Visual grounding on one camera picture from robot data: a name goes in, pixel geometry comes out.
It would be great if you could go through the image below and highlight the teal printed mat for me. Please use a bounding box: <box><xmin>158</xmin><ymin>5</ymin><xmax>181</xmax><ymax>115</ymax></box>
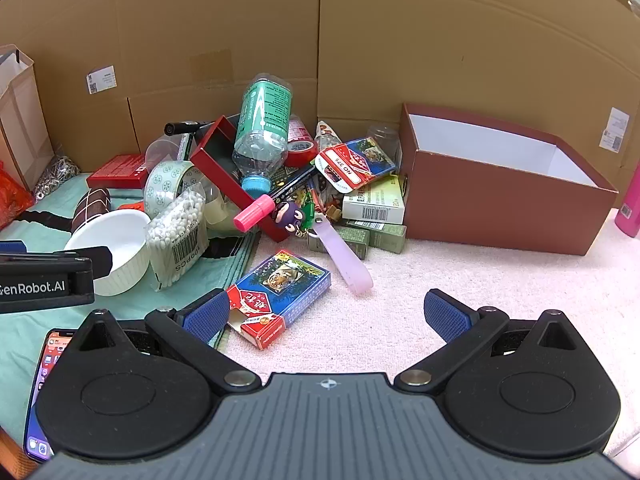
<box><xmin>0</xmin><ymin>176</ymin><xmax>262</xmax><ymax>461</ymax></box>

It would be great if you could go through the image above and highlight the printed snack bag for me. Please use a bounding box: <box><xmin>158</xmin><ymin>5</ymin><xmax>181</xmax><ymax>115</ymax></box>
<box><xmin>315</xmin><ymin>120</ymin><xmax>347</xmax><ymax>157</ymax></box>

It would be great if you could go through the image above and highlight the small olive green box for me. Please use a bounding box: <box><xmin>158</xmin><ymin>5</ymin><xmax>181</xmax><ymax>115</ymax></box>
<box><xmin>349</xmin><ymin>219</ymin><xmax>409</xmax><ymax>255</ymax></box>
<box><xmin>335</xmin><ymin>226</ymin><xmax>371</xmax><ymax>261</ymax></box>

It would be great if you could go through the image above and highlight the blue red playing card box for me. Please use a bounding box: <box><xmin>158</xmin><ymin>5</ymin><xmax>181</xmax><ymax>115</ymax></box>
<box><xmin>314</xmin><ymin>137</ymin><xmax>399</xmax><ymax>194</ymax></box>
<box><xmin>225</xmin><ymin>249</ymin><xmax>332</xmax><ymax>351</ymax></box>

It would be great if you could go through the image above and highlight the small clear jar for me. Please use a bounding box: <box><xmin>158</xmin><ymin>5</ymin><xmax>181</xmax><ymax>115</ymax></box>
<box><xmin>367</xmin><ymin>124</ymin><xmax>401</xmax><ymax>162</ymax></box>

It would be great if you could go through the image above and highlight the white bowl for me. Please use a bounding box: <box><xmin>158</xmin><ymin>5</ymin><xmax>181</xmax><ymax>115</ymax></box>
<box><xmin>64</xmin><ymin>209</ymin><xmax>152</xmax><ymax>297</ymax></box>

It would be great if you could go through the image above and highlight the red open box lid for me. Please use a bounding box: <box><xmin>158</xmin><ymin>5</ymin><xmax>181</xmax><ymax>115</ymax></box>
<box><xmin>189</xmin><ymin>115</ymin><xmax>306</xmax><ymax>242</ymax></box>

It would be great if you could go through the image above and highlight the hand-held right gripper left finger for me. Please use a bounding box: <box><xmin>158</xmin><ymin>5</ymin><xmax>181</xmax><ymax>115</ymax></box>
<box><xmin>75</xmin><ymin>288</ymin><xmax>262</xmax><ymax>395</ymax></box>

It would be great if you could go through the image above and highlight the clear plastic container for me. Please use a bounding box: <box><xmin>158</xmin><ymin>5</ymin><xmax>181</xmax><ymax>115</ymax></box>
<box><xmin>202</xmin><ymin>180</ymin><xmax>238</xmax><ymax>233</ymax></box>

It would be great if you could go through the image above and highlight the brown checkered tube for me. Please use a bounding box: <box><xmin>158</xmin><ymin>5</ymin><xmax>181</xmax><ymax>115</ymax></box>
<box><xmin>71</xmin><ymin>188</ymin><xmax>114</xmax><ymax>235</ymax></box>

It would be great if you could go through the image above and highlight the flat red box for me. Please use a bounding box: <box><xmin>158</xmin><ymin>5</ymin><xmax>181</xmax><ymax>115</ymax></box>
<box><xmin>86</xmin><ymin>154</ymin><xmax>151</xmax><ymax>189</ymax></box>

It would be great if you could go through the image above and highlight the clear bottle green label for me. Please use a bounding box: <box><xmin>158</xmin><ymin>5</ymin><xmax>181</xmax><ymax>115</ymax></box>
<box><xmin>232</xmin><ymin>73</ymin><xmax>293</xmax><ymax>199</ymax></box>

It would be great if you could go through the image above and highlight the pile of metal rings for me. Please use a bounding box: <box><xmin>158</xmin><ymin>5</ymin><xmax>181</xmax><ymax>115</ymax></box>
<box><xmin>33</xmin><ymin>155</ymin><xmax>82</xmax><ymax>197</ymax></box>

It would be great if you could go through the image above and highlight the brown paper bag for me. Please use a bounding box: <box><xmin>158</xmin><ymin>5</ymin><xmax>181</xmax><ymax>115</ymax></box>
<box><xmin>0</xmin><ymin>44</ymin><xmax>55</xmax><ymax>192</ymax></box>

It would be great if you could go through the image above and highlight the black flashlight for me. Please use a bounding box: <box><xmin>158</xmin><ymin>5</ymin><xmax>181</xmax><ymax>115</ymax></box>
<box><xmin>164</xmin><ymin>120</ymin><xmax>215</xmax><ymax>137</ymax></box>

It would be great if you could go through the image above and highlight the red-brown cardboard storage box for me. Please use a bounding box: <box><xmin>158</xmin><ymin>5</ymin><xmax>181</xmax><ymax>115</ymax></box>
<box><xmin>399</xmin><ymin>102</ymin><xmax>620</xmax><ymax>257</ymax></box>

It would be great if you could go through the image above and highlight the pink bottle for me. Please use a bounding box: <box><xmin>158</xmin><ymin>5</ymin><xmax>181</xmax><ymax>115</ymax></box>
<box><xmin>614</xmin><ymin>159</ymin><xmax>640</xmax><ymax>239</ymax></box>

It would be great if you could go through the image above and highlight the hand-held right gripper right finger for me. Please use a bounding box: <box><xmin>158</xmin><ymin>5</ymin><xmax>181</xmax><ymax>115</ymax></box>
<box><xmin>394</xmin><ymin>288</ymin><xmax>583</xmax><ymax>395</ymax></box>

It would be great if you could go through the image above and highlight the brown cardboard backdrop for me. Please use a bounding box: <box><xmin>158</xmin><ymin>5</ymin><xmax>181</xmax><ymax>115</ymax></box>
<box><xmin>0</xmin><ymin>0</ymin><xmax>640</xmax><ymax>221</ymax></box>

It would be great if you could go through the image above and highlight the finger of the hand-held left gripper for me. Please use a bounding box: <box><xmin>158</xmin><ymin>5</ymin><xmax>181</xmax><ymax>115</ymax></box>
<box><xmin>64</xmin><ymin>246</ymin><xmax>113</xmax><ymax>281</ymax></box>

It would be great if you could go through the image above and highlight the pale pink fleece cloth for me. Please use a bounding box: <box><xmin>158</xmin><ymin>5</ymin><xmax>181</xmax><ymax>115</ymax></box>
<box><xmin>215</xmin><ymin>200</ymin><xmax>640</xmax><ymax>461</ymax></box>

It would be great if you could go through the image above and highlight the red tape roll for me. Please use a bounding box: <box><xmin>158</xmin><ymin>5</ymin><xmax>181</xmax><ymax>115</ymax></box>
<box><xmin>284</xmin><ymin>115</ymin><xmax>319</xmax><ymax>169</ymax></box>

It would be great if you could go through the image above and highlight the bag of white pellets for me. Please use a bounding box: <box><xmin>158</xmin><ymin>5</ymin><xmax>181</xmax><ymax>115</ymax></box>
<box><xmin>144</xmin><ymin>189</ymin><xmax>209</xmax><ymax>292</ymax></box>

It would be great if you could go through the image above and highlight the white green medicine box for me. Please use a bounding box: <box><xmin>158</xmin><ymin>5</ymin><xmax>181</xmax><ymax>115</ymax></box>
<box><xmin>342</xmin><ymin>175</ymin><xmax>407</xmax><ymax>226</ymax></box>

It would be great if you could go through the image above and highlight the green patterned tape roll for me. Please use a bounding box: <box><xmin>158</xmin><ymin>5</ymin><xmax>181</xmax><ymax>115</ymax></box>
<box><xmin>143</xmin><ymin>159</ymin><xmax>211</xmax><ymax>219</ymax></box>

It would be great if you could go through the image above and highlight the black marker pink cap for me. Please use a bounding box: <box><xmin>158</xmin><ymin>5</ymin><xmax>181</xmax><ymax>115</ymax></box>
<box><xmin>233</xmin><ymin>164</ymin><xmax>322</xmax><ymax>233</ymax></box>

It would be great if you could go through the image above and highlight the smartphone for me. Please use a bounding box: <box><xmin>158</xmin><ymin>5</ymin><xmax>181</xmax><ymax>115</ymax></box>
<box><xmin>22</xmin><ymin>328</ymin><xmax>84</xmax><ymax>464</ymax></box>

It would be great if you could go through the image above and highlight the purple figure keychain lilac strap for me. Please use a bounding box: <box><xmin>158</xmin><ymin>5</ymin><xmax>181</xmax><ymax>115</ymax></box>
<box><xmin>272</xmin><ymin>200</ymin><xmax>374</xmax><ymax>296</ymax></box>

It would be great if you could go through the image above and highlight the red plastic bag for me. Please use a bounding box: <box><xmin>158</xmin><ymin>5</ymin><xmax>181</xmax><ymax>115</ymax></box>
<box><xmin>0</xmin><ymin>160</ymin><xmax>35</xmax><ymax>232</ymax></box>

